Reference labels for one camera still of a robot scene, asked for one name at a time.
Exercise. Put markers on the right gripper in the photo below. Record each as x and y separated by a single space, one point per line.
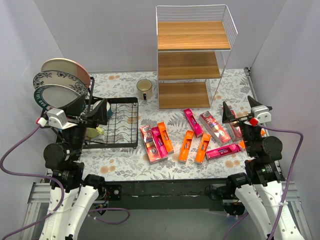
243 120

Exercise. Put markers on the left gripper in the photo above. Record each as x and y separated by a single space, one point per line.
81 119

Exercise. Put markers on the orange toothpaste box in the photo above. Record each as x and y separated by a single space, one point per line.
205 140
242 144
185 148
165 137

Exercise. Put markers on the red 3d toothpaste box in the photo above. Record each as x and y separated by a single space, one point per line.
219 134
233 131
150 145

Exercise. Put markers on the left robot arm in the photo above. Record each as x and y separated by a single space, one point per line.
71 195

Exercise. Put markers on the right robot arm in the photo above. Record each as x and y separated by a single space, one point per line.
260 187

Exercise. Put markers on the yellow-green cup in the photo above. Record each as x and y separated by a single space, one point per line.
94 132

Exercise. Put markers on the small white teal bowl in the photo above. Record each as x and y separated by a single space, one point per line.
108 108

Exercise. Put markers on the green-rimmed white plate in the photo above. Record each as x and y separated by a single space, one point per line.
50 96

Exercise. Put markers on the pink toothpaste box lower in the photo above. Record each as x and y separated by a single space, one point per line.
222 151

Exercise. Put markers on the pink toothpaste box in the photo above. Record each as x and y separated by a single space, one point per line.
222 151
159 142
195 126

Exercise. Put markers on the pink toothpaste box upper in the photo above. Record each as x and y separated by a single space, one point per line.
195 126

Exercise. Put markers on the beige pink-rimmed plate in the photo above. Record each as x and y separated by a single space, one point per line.
67 66

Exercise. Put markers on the floral table mat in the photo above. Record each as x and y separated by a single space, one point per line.
132 164

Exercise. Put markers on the blue floral plate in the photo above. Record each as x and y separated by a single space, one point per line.
59 78

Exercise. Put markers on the cream enamel mug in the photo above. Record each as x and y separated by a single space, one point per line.
144 89

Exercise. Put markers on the pink toothpaste box left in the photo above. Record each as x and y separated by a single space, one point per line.
159 142

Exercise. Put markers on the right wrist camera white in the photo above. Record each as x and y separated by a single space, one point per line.
261 114

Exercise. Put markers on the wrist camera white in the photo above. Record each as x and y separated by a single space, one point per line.
261 114
55 118

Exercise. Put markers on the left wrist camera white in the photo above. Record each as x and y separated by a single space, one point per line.
55 118

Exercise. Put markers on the black wire dish rack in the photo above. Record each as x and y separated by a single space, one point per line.
121 130

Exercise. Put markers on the white wire wooden shelf rack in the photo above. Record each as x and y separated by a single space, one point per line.
194 43

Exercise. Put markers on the aluminium frame base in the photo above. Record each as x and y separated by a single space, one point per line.
114 191

